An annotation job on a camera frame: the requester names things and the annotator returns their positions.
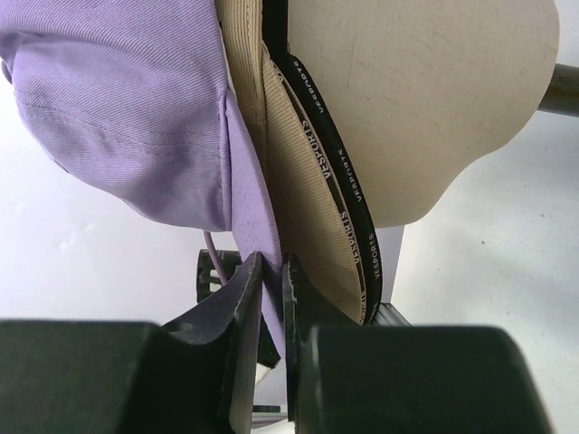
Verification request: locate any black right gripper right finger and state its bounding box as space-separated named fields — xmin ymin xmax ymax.
xmin=282 ymin=253 xmax=317 ymax=434

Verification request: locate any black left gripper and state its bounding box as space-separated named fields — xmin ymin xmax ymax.
xmin=196 ymin=250 xmax=242 ymax=301

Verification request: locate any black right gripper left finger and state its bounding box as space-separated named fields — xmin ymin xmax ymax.
xmin=162 ymin=252 xmax=262 ymax=433

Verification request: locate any beige R baseball cap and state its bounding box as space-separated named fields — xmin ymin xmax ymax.
xmin=215 ymin=1 xmax=369 ymax=325

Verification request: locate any purple LA baseball cap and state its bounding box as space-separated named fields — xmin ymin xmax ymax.
xmin=1 ymin=1 xmax=285 ymax=353

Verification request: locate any cream mannequin head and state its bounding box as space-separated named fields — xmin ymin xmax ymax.
xmin=289 ymin=0 xmax=559 ymax=228

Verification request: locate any aluminium front rail frame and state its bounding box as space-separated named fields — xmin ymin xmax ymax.
xmin=372 ymin=303 xmax=411 ymax=326

